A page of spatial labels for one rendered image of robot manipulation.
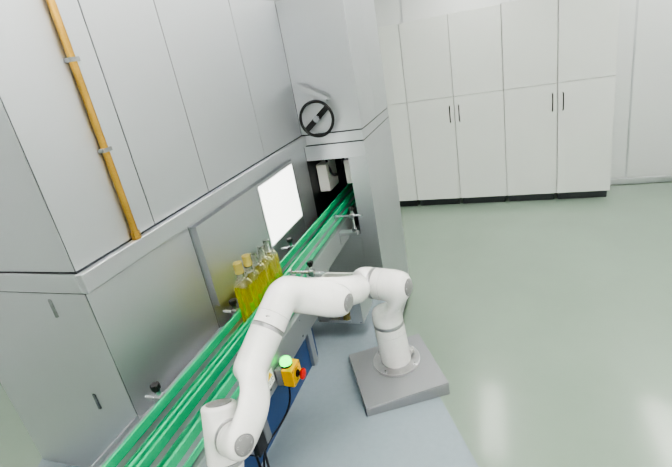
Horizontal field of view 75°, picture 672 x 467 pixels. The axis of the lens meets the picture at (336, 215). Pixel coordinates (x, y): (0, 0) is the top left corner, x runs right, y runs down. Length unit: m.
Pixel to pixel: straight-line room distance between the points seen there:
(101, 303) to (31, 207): 0.32
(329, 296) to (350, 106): 1.46
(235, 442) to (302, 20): 2.06
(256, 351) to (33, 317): 0.76
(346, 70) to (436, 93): 2.80
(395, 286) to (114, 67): 1.15
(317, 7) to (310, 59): 0.26
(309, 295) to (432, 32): 4.22
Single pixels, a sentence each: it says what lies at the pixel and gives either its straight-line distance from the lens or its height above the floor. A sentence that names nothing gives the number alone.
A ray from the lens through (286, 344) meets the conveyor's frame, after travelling 1.72.
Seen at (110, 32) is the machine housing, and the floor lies 2.17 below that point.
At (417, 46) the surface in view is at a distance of 5.17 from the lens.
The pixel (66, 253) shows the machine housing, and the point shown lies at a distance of 1.36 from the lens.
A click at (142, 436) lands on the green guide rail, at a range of 1.47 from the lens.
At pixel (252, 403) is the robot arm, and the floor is 1.30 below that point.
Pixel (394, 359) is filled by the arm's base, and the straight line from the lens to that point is 1.80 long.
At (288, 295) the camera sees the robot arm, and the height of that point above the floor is 1.42.
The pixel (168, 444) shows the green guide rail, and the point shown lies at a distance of 1.41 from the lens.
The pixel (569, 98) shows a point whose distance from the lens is 5.24.
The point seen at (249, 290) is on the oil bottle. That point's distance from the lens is 1.71.
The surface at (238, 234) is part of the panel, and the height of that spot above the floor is 1.35.
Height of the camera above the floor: 2.00
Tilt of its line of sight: 20 degrees down
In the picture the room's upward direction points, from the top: 10 degrees counter-clockwise
